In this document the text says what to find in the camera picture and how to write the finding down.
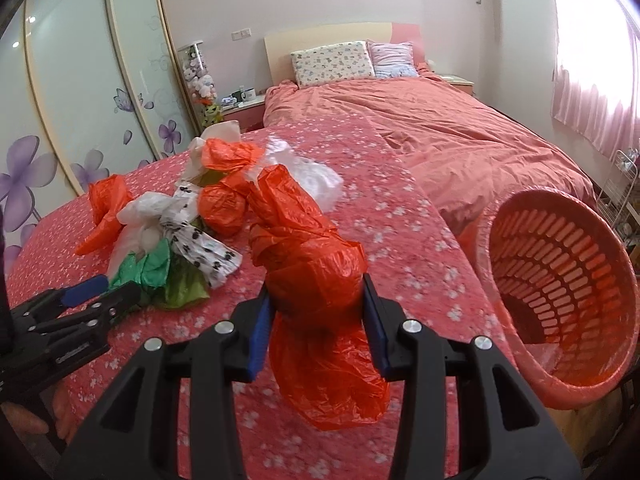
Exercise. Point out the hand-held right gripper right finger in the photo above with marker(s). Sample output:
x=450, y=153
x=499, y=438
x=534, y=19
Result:
x=376, y=330

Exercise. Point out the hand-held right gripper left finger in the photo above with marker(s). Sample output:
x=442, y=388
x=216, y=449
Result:
x=257, y=335

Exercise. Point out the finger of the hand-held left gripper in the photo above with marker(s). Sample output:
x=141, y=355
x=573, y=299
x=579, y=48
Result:
x=117, y=302
x=85, y=291

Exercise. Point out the dark green plastic bag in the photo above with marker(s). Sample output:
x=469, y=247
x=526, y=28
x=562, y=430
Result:
x=145, y=270

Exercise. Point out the olive green plastic bag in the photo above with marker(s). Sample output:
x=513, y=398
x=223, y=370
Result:
x=185, y=285

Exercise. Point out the large orange plastic bag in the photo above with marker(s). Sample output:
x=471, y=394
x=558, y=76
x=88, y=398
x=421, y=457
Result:
x=310, y=260

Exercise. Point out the white translucent plastic bag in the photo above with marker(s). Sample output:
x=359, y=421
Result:
x=315, y=175

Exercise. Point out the orange plastic laundry basket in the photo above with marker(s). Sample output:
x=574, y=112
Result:
x=565, y=285

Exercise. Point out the white opaque plastic bag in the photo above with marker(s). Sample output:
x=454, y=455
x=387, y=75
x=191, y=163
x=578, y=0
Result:
x=142, y=220

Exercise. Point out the pink floral blanket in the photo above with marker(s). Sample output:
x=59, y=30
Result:
x=400, y=240

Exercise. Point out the long orange plastic bag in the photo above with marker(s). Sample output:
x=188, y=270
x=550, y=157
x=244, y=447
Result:
x=105, y=200

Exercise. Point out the paw print plastic bag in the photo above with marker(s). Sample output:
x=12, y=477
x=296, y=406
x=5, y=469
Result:
x=205, y=247

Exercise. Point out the balled orange plastic bag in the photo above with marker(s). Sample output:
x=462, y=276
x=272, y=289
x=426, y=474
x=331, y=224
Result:
x=220, y=207

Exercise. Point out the crumpled orange plastic bag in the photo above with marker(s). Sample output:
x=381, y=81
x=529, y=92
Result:
x=230, y=155

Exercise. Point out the cream plastic bag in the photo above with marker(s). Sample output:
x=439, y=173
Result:
x=220, y=132

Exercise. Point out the flower print sliding wardrobe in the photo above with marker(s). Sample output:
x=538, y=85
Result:
x=75, y=85

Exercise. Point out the bed with orange duvet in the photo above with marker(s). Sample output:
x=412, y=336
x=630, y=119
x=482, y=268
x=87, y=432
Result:
x=450, y=130

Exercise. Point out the pink nightstand with mug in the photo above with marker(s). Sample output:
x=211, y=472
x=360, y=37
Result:
x=247, y=112

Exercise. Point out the plush toy display case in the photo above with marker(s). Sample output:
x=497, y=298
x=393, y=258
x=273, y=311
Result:
x=200, y=80

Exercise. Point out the pink striped pillow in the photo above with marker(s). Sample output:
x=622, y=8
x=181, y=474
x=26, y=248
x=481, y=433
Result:
x=392, y=60

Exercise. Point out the white floral pillow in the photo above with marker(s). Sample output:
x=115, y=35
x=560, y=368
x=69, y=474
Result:
x=332, y=62

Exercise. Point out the beige pink headboard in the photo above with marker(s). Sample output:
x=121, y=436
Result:
x=280, y=52

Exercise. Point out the pink curtain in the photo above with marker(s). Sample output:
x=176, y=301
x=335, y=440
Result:
x=595, y=60

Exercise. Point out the wall socket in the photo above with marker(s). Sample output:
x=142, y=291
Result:
x=240, y=36

